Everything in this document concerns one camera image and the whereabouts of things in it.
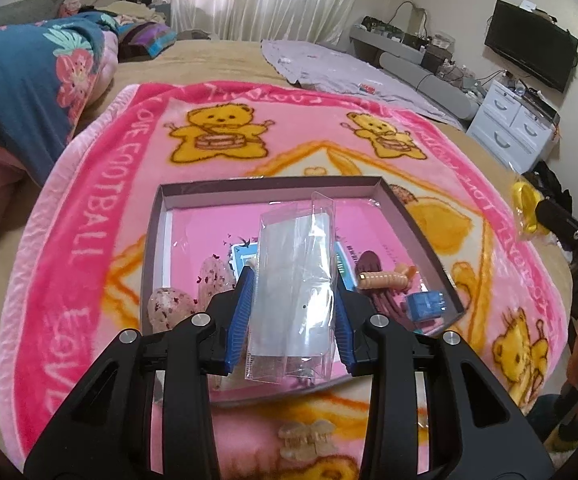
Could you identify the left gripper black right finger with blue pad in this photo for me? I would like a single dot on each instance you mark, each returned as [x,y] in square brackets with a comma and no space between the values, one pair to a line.
[436,410]

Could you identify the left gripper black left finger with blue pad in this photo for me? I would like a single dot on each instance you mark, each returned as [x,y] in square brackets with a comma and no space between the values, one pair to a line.
[142,410]

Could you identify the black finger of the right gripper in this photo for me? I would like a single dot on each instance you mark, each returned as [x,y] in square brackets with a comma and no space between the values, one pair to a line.
[556,220]

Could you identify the yellow item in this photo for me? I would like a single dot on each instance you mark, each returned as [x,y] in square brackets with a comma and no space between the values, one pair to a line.
[525,198]

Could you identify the blue square hair clip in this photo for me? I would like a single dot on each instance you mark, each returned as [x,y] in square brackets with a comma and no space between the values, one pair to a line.
[425,306]

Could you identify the clear plastic packet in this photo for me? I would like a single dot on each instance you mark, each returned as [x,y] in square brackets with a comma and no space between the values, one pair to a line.
[291,323]

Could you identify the white drawer cabinet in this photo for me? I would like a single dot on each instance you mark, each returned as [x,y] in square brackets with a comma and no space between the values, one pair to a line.
[511,130]

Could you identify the speckled sheer bow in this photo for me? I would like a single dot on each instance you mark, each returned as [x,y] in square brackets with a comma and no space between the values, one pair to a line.
[168,306]

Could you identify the pink bear fleece blanket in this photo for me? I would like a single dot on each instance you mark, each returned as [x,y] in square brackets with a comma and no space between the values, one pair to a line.
[76,280]

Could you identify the pearl butterfly hair clip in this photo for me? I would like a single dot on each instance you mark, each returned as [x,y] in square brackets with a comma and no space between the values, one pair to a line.
[303,443]

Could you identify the black flat television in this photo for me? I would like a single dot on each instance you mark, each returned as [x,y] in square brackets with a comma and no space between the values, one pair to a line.
[536,45]

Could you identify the shallow cardboard tray box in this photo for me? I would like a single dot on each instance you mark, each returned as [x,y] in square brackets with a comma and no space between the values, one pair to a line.
[196,220]

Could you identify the grey cluttered desk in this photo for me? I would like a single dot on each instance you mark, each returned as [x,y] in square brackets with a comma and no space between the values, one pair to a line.
[444,86]

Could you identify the lavender sheet on bed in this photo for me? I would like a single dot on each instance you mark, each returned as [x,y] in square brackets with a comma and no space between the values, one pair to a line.
[314,67]

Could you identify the floral navy pink duvet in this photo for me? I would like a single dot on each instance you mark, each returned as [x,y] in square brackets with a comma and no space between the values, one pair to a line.
[50,71]

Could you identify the purple striped pillow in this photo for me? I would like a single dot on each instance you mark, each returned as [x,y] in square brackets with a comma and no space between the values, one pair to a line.
[144,41]

